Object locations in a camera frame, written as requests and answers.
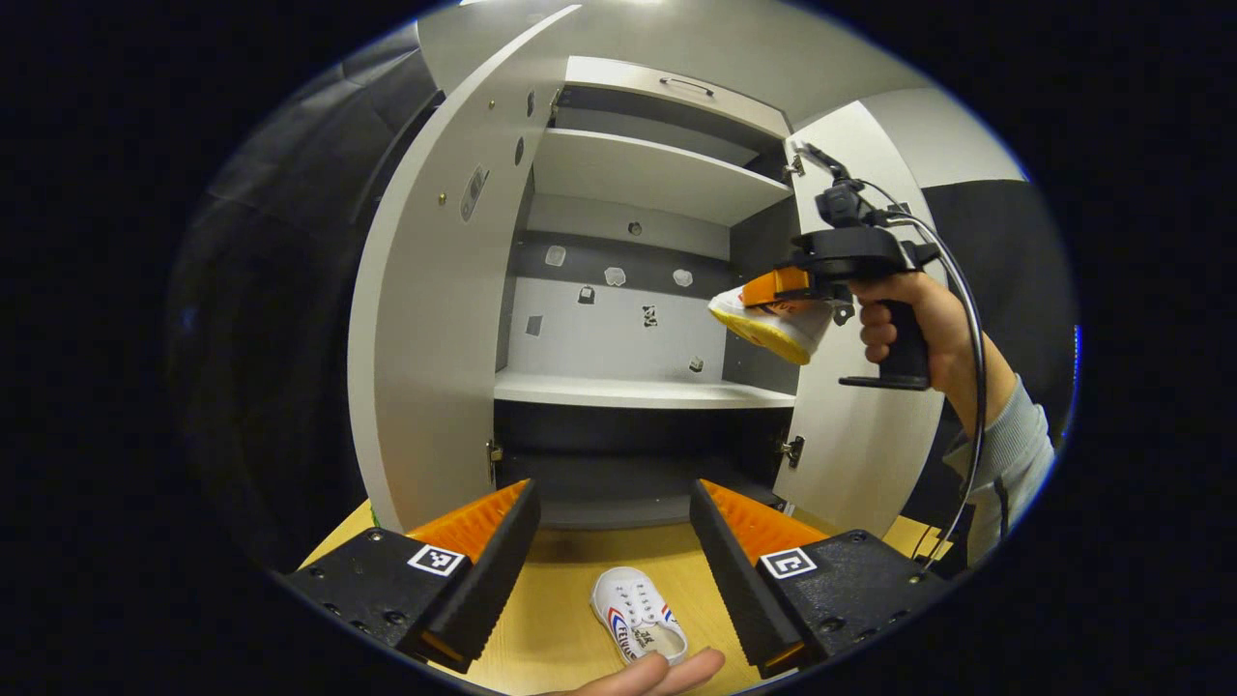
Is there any cream cabinet drawer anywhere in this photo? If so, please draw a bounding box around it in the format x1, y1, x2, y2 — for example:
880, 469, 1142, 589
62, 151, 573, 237
563, 55, 791, 139

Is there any white cabinet door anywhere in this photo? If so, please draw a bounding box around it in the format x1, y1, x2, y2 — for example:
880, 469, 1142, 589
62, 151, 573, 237
773, 101, 948, 538
348, 5, 581, 535

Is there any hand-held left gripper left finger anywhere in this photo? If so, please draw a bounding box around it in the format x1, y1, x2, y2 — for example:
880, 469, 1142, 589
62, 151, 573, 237
282, 478, 542, 676

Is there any white canvas shoe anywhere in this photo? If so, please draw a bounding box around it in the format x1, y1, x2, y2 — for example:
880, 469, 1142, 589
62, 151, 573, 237
708, 285, 837, 366
591, 566, 689, 666

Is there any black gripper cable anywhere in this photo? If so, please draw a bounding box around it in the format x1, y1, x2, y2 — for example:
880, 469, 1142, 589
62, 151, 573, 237
855, 179, 989, 573

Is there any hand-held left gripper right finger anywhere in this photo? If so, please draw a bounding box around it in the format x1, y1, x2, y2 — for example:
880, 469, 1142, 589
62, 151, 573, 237
689, 478, 953, 681

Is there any black backdrop cloth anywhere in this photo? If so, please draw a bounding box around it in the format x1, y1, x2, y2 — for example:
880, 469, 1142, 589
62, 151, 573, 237
164, 24, 1079, 571

